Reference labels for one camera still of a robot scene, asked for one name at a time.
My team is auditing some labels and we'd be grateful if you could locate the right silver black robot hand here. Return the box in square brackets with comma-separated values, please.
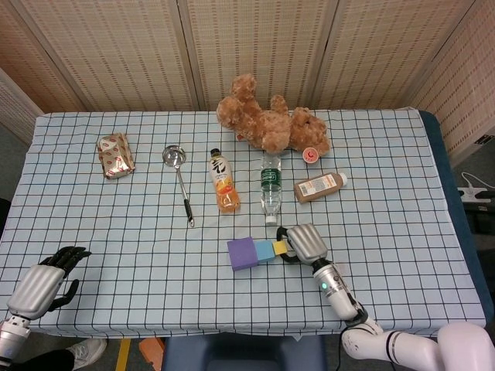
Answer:
[275, 223, 329, 266]

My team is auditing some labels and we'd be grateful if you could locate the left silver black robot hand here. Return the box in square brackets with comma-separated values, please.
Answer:
[6, 246, 93, 320]

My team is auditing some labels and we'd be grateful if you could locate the blue foam block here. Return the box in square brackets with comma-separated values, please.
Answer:
[254, 240, 276, 264]

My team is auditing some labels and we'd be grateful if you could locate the large purple foam cube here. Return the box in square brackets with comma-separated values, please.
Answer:
[227, 236, 258, 273]

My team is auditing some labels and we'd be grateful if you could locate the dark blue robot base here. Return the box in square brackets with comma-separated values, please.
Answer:
[161, 334, 328, 371]

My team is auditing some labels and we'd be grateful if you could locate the brown drink bottle white cap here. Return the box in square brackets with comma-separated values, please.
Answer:
[293, 172, 348, 205]

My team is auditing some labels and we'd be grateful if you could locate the clear water bottle green label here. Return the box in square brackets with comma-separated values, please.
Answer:
[260, 155, 284, 226]

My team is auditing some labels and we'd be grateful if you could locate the black trouser leg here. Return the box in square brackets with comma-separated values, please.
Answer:
[0, 347, 75, 371]

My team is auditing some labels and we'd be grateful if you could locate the white sneaker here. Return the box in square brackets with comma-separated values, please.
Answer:
[65, 338, 108, 371]

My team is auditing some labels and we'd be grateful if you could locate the orange juice bottle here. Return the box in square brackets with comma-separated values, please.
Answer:
[210, 148, 241, 214]

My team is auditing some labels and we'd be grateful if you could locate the light blue checkered tablecloth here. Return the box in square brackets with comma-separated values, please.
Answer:
[0, 109, 487, 338]

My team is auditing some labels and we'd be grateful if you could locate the brown plush teddy bear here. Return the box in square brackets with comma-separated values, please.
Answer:
[215, 74, 332, 158]

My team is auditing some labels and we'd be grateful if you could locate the orange object on floor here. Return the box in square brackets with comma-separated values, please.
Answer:
[138, 335, 166, 366]

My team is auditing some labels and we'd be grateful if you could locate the gold foil snack package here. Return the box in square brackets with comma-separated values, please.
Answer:
[95, 132, 136, 181]

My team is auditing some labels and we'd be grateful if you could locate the dark blue table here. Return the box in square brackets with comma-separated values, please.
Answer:
[419, 111, 479, 341]

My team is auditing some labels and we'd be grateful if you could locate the white power strip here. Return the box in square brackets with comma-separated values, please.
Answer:
[457, 186, 495, 202]

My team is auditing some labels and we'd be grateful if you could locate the beige woven folding screen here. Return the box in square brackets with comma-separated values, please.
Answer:
[0, 0, 495, 165]

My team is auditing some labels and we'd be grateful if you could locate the steel ladle black handle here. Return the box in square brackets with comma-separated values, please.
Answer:
[162, 145, 196, 229]

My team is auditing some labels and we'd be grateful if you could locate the white power cable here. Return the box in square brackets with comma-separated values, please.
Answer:
[462, 172, 489, 190]

